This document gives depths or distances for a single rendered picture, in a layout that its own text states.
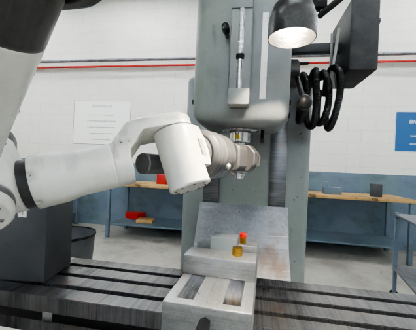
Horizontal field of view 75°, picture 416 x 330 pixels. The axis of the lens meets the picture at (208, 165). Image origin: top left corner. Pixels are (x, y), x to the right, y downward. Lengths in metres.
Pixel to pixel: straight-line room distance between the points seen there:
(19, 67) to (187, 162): 0.23
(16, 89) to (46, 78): 6.28
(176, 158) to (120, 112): 5.15
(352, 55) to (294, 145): 0.32
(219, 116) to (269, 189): 0.50
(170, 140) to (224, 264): 0.29
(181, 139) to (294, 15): 0.24
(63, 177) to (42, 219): 0.39
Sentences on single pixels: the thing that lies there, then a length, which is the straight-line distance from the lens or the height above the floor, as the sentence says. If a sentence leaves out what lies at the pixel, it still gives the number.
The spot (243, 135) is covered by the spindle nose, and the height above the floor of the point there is 1.29.
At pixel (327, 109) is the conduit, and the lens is 0.88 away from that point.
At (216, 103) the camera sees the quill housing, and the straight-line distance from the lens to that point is 0.57.
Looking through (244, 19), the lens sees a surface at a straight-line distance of 0.58.
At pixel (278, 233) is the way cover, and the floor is 1.00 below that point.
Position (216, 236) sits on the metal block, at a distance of 0.65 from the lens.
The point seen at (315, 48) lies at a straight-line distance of 1.02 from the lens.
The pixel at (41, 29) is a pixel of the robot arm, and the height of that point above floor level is 1.33.
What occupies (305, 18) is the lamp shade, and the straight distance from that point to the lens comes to 0.45.
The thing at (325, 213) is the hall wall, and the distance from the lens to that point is 5.03.
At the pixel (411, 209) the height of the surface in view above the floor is 0.76.
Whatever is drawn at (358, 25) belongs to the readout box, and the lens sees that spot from 0.98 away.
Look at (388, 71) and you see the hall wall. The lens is 5.52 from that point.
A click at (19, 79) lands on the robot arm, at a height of 1.29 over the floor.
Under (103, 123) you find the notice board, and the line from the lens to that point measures 5.68.
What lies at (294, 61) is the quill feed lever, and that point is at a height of 1.47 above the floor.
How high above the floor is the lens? 1.22
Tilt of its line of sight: level
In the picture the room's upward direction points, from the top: 3 degrees clockwise
